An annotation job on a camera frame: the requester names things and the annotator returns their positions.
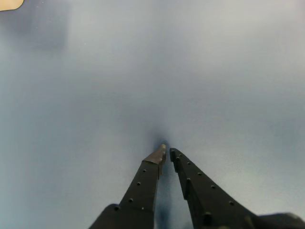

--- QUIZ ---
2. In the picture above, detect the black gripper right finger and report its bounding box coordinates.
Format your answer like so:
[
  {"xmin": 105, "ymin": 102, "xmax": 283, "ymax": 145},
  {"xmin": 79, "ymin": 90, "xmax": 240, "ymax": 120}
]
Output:
[{"xmin": 169, "ymin": 147, "xmax": 260, "ymax": 229}]

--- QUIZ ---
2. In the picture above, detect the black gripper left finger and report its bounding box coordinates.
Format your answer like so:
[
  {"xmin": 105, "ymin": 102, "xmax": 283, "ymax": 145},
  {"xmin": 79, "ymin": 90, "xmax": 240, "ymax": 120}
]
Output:
[{"xmin": 89, "ymin": 144, "xmax": 167, "ymax": 229}]

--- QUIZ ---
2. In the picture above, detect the beige rounded box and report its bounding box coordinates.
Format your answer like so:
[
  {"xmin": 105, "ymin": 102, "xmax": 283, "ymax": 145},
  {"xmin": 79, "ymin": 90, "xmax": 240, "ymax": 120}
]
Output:
[{"xmin": 0, "ymin": 0, "xmax": 25, "ymax": 11}]

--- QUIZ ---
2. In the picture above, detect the dark blue-grey table mat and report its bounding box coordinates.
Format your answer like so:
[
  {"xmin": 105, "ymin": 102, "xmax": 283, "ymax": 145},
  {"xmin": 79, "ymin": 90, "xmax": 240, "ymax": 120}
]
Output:
[{"xmin": 0, "ymin": 0, "xmax": 305, "ymax": 229}]

